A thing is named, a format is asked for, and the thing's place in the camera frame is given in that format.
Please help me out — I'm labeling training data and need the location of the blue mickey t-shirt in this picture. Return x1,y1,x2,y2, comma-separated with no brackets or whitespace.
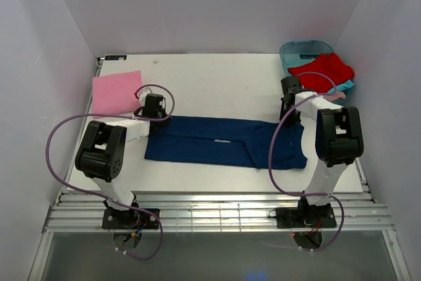
144,116,307,170

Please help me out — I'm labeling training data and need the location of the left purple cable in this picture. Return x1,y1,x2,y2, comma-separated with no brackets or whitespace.
45,83,175,261

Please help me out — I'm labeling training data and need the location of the teal plastic basket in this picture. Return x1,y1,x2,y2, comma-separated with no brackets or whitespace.
279,39,356,101

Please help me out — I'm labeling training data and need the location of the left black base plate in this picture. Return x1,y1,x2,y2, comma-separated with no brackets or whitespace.
101,209,161,230

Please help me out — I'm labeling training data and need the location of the folded pink t-shirt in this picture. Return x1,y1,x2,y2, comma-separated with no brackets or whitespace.
91,70,143,115

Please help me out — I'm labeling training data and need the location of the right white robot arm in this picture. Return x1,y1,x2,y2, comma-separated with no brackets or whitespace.
276,76,364,228

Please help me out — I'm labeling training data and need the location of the blue label sticker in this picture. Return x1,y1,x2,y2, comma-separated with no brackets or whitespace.
104,55,127,61

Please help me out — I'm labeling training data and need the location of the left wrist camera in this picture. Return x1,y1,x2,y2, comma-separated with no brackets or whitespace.
134,87,153,106

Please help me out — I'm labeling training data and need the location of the light pink t-shirt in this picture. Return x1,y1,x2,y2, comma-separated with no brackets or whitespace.
324,91,346,102

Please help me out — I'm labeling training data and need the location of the aluminium frame rail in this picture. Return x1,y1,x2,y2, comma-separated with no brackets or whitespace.
44,192,395,233

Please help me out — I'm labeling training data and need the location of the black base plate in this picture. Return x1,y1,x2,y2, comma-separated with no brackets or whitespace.
101,209,161,230
268,207,337,228

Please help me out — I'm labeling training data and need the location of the light blue t-shirt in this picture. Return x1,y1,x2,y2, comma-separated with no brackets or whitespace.
336,80,355,91

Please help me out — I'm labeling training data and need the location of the red t-shirt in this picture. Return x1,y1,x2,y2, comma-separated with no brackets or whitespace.
289,53,355,93

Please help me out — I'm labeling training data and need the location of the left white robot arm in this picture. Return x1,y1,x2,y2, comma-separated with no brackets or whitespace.
75,93,168,228

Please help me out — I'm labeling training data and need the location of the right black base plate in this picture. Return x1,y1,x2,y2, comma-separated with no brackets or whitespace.
268,207,337,228

